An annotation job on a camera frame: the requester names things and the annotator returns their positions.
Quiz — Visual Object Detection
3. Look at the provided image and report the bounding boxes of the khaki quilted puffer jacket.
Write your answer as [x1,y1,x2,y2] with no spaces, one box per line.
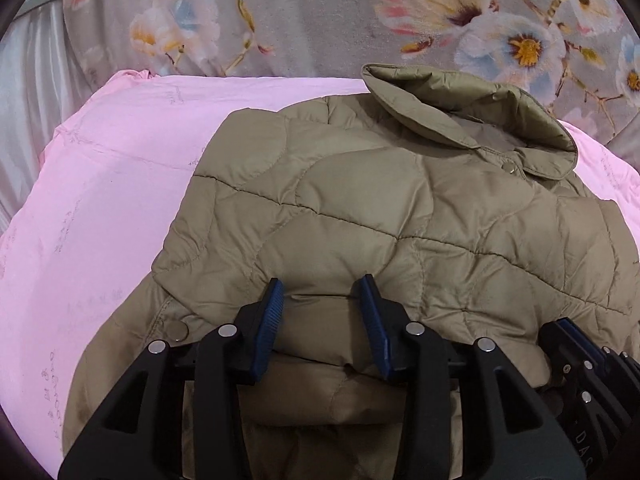
[62,62,640,480]

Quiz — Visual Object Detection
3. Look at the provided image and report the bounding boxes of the white satin curtain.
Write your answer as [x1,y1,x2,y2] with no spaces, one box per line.
[0,0,116,241]

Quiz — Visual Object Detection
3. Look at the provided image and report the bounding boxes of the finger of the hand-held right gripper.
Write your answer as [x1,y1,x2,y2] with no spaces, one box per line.
[538,317,610,406]

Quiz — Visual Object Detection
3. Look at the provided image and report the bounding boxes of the grey floral blanket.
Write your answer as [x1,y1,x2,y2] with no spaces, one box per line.
[62,0,640,148]

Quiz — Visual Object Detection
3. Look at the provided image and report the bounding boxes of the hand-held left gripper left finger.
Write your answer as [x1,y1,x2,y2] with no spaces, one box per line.
[57,277,286,480]

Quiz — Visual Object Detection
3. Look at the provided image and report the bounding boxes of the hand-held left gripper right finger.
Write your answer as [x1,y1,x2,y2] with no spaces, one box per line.
[352,274,586,480]

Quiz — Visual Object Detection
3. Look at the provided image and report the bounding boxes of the pink bed sheet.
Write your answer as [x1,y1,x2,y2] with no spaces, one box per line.
[0,69,640,480]

